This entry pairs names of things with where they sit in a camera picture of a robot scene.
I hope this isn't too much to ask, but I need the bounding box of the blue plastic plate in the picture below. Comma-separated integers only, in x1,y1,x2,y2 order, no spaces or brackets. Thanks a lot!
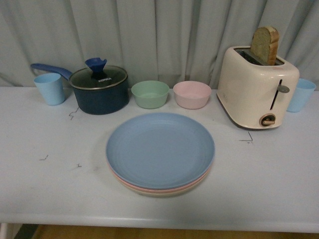
106,113,215,190

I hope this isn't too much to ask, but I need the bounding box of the pink plastic plate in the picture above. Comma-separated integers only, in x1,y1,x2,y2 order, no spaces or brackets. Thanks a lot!
105,159,214,196

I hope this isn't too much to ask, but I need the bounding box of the beige plastic plate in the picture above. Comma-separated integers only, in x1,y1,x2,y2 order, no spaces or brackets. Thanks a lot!
117,175,207,199

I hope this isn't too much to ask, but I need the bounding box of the green plastic bowl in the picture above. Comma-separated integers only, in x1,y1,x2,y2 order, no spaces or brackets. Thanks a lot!
131,81,169,109

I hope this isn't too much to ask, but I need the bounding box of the pink plastic bowl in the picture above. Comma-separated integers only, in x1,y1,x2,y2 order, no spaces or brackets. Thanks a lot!
173,81,212,110

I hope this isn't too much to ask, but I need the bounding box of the dark blue saucepan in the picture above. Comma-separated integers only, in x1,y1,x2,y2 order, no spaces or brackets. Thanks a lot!
31,63,129,115

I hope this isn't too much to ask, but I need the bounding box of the glass lid with blue knob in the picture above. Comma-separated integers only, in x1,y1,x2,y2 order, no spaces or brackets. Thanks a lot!
69,58,128,90

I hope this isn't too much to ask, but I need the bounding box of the grey curtain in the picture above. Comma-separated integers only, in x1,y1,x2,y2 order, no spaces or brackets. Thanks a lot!
0,0,319,88

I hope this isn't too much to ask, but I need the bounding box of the cream two-slot toaster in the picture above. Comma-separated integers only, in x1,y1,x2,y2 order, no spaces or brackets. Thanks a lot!
217,46,300,129

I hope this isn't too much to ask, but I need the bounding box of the light blue cup by saucepan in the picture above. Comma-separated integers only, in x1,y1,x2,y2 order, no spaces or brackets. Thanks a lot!
33,73,65,106

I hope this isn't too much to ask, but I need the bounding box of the toasted bread slice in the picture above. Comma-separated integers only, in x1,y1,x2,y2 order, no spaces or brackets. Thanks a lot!
250,26,280,66

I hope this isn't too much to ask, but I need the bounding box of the light blue cup by toaster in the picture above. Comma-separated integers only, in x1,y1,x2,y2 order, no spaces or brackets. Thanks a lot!
287,78,317,113

